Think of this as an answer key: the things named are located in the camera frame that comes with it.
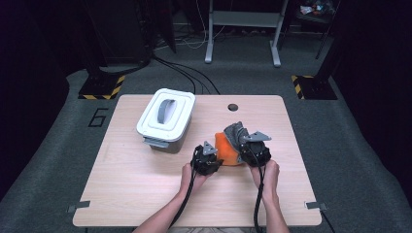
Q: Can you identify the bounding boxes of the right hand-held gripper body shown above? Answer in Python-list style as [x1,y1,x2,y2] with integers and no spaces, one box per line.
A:
[240,130,272,168]

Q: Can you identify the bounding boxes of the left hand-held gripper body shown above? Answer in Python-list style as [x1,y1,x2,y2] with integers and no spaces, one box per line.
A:
[191,141,219,177]

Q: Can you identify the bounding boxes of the orange plush toy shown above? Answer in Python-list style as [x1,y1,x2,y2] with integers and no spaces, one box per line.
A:
[214,131,247,167]

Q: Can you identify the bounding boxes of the grey towel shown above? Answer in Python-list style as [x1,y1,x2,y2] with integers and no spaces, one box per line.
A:
[223,120,251,164]

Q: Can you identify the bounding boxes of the grey transparent storage box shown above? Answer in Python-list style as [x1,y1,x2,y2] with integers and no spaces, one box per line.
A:
[147,116,192,154]

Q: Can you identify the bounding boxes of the white lid with grey handle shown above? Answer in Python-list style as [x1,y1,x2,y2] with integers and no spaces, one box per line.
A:
[136,87,196,150]

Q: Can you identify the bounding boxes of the person's left hand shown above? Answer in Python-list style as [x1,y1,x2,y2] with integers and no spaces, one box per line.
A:
[180,162,210,192]

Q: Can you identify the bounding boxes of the person's right hand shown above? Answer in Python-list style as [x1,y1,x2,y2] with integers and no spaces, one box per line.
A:
[249,159,280,195]

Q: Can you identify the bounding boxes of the black yellow striped stand base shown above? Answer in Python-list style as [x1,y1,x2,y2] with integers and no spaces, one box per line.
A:
[291,75,338,101]
[78,74,126,101]

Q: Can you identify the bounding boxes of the black cabinet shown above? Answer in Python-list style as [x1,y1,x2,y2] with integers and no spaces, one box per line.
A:
[86,0,154,66]

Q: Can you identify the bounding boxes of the colourful clutter on shelf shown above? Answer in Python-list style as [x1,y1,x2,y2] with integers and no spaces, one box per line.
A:
[299,0,336,17]

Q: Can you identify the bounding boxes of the left hand-held gripper black cable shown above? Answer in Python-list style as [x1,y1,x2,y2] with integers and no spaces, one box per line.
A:
[168,145,202,229]

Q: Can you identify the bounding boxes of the hand-held gripper black cable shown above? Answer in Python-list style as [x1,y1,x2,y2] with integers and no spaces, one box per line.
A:
[168,145,202,229]
[253,151,267,233]

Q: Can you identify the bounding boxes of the right hand-held gripper black cable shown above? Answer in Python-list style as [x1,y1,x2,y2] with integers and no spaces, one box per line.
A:
[253,151,267,233]

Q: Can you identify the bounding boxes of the black floor cable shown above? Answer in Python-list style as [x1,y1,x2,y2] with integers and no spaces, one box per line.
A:
[158,57,222,95]
[153,55,197,95]

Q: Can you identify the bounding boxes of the thin black cable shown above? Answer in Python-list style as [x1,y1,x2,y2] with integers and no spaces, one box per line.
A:
[320,209,336,233]

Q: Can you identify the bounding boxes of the white floor cable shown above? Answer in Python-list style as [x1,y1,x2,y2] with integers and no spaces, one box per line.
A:
[179,0,227,50]

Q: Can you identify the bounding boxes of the white metal desk frame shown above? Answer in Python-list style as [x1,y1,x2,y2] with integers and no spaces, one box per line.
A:
[204,0,290,68]

